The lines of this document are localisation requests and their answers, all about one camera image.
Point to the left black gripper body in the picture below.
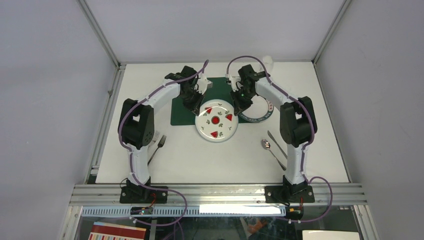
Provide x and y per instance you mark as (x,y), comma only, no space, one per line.
(192,94)

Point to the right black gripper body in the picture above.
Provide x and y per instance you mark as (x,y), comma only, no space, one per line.
(242,94)

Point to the dark green placemat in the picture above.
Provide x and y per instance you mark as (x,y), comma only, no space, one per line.
(180,116)

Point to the white plate strawberry pattern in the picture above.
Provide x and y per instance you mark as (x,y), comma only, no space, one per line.
(217,121)

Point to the clear drinking glass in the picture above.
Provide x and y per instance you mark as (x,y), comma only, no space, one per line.
(268,62)

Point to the white plate teal rim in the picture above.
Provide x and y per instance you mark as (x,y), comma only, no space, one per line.
(260,110)

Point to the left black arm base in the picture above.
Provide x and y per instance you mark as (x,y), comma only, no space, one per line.
(139,195)

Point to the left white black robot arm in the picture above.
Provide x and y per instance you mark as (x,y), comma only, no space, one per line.
(137,124)

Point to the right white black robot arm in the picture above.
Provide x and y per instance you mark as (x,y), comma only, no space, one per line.
(297,122)

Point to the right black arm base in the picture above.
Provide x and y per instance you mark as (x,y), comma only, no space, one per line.
(280,194)

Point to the silver table knife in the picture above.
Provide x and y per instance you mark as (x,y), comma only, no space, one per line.
(275,141)

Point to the silver spoon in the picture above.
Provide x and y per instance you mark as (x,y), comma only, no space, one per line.
(267,146)

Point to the slim silver fork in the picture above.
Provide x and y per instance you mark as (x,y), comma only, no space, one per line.
(160,144)

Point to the orange object under table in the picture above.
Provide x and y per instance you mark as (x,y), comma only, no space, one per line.
(255,224)

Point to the white box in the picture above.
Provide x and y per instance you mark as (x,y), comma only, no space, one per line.
(329,235)

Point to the red striped book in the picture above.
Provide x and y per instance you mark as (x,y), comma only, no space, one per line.
(111,231)

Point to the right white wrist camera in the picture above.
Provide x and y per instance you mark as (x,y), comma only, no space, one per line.
(234,82)

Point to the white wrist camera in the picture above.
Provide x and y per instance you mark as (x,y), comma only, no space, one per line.
(234,82)
(203,84)

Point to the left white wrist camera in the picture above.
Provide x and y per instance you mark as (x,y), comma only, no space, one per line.
(203,84)

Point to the silver fork dark handle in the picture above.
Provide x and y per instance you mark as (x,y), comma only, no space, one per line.
(155,136)

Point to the aluminium frame rail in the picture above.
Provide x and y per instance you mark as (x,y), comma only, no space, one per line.
(321,194)

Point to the white slotted cable duct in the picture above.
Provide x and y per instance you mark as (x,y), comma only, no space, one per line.
(204,210)

